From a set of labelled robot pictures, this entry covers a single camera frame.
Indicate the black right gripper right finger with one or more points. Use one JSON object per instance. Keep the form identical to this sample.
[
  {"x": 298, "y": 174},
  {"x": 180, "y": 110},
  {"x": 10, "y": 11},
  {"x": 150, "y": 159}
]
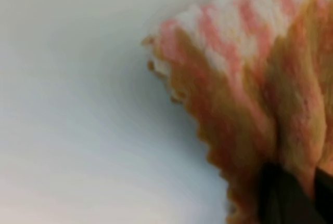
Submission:
[{"x": 325, "y": 190}]

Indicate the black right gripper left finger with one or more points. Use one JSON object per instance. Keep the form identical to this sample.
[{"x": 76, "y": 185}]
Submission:
[{"x": 281, "y": 198}]

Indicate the pink white striped stained rag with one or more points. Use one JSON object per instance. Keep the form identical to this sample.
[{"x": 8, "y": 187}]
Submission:
[{"x": 257, "y": 77}]

